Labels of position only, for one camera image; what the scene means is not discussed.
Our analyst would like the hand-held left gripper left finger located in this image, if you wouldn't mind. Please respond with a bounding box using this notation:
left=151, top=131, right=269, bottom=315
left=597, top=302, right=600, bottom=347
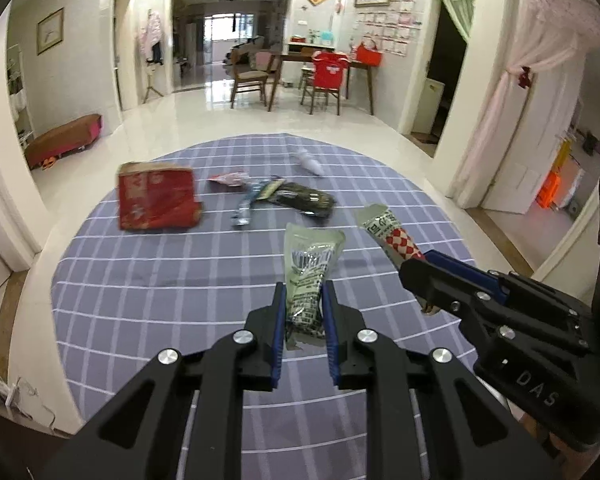
left=45, top=281, right=287, bottom=480

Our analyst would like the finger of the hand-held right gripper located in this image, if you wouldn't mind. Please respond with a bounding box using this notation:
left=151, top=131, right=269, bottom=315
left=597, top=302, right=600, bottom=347
left=399, top=258, right=513, bottom=343
left=425, top=250, right=583, bottom=331

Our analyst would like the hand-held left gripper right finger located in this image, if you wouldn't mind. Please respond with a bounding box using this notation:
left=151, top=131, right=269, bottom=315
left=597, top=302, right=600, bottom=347
left=321, top=281, right=556, bottom=480

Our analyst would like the red white checked packet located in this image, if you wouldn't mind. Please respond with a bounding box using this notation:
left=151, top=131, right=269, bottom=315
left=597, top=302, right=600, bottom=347
left=355, top=203, right=443, bottom=317

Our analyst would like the green printed snack packet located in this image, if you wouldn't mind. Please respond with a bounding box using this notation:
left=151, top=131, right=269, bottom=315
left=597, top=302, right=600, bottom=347
left=283, top=223, right=347, bottom=350

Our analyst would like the blue clear wrapper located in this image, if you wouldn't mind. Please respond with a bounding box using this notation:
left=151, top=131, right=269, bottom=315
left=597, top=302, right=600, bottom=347
left=230, top=180, right=266, bottom=226

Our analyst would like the dark green snack packet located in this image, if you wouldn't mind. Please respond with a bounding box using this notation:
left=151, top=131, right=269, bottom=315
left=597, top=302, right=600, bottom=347
left=260, top=180, right=337, bottom=219

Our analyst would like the small red white wrapper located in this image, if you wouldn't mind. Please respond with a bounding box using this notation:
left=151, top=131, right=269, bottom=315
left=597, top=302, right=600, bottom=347
left=207, top=170, right=250, bottom=187

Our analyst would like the white plastic wrapper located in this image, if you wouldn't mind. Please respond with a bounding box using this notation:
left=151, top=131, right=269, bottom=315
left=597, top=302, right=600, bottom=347
left=293, top=150, right=325, bottom=177

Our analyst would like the red snack bag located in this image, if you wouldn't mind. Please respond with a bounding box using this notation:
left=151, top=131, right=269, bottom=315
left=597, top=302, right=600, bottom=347
left=117, top=161, right=204, bottom=231

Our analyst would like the orange plastic stool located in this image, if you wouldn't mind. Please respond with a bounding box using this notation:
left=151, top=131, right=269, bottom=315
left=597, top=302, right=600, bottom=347
left=536, top=170, right=561, bottom=209

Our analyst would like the white panel door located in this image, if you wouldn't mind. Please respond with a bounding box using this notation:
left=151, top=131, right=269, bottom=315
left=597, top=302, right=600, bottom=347
left=481, top=67, right=583, bottom=213

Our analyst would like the purple checked tablecloth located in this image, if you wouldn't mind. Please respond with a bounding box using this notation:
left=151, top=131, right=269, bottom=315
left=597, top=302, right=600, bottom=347
left=50, top=132, right=478, bottom=480

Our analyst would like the yellow box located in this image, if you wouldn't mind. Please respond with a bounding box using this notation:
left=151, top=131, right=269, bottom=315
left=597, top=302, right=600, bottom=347
left=557, top=140, right=574, bottom=176

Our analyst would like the pink sheer door curtain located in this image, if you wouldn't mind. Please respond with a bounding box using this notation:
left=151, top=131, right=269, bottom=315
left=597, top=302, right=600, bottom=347
left=462, top=0, right=600, bottom=196

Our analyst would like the white appliance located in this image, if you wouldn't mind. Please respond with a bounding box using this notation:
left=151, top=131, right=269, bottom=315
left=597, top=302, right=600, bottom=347
left=412, top=77, right=446, bottom=136

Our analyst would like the wooden chair with red cover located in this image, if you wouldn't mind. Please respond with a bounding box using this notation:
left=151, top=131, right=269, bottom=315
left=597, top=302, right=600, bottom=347
left=300, top=52, right=352, bottom=116

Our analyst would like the red chair cover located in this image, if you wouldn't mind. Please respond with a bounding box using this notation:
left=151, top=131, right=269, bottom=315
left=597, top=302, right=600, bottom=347
left=312, top=51, right=351, bottom=86

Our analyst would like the wooden chair with cushion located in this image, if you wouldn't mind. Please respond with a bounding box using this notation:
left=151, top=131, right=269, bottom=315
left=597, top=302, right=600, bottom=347
left=228, top=50, right=276, bottom=108

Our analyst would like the wooden dining table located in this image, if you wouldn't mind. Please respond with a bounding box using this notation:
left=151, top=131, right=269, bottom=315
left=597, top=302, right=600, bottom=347
left=266, top=52, right=376, bottom=115

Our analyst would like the white sideboard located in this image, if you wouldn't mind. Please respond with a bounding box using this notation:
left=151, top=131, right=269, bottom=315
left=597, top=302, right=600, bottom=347
left=286, top=40, right=341, bottom=88

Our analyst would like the wooden coat stand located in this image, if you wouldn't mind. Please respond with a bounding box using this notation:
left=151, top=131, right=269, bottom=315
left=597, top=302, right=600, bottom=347
left=142, top=10, right=164, bottom=105

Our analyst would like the grey sofa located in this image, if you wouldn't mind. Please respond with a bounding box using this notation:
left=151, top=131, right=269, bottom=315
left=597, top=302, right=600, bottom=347
left=224, top=37, right=266, bottom=66

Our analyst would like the brown upholstered bench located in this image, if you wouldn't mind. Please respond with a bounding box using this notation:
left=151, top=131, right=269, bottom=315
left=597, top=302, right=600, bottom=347
left=24, top=114, right=103, bottom=170

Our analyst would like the pink jacket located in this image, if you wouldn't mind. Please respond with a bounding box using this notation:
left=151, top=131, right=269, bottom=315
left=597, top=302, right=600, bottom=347
left=139, top=12, right=163, bottom=56

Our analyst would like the white clothes rack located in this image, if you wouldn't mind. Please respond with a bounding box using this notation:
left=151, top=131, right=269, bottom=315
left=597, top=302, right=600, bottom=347
left=5, top=42, right=35, bottom=151

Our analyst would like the group of wall certificates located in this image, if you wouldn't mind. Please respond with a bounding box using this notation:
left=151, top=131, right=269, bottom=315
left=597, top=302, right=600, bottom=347
left=355, top=0, right=423, bottom=57

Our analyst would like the white cable with plug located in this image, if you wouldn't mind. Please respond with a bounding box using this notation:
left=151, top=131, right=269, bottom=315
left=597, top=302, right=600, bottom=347
left=0, top=377, right=56, bottom=428

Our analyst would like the small framed wall picture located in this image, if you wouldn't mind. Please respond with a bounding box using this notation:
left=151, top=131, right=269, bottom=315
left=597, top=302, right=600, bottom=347
left=36, top=7, right=65, bottom=56

